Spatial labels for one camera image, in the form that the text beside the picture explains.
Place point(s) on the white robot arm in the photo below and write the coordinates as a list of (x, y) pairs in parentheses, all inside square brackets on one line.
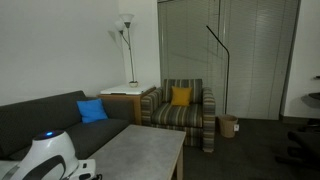
[(50, 153)]

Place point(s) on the yellow throw pillow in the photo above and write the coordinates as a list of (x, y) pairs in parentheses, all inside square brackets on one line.
[(181, 96)]

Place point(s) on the wooden side table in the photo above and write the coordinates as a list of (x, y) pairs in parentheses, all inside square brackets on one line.
[(136, 106)]

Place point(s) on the striped armchair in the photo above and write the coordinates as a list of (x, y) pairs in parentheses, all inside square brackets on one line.
[(178, 116)]

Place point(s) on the thin black floor lamp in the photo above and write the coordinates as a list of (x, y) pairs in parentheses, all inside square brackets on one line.
[(227, 83)]

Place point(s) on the blue throw pillow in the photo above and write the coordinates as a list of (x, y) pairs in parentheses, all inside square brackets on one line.
[(91, 111)]

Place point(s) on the woven waste basket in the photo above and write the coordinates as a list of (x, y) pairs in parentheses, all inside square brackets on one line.
[(228, 126)]

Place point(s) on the dark grey patterned sofa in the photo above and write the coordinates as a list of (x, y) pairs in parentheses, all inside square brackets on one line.
[(96, 133)]

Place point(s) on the white shade floor lamp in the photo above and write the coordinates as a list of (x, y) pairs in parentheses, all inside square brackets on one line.
[(127, 20)]

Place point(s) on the grey window blinds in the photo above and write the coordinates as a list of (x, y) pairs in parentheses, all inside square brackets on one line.
[(260, 60)]

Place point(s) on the black office chair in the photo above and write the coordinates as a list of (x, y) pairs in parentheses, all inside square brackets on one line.
[(315, 96)]

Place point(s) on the black floor stand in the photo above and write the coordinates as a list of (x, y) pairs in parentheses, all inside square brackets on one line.
[(305, 146)]

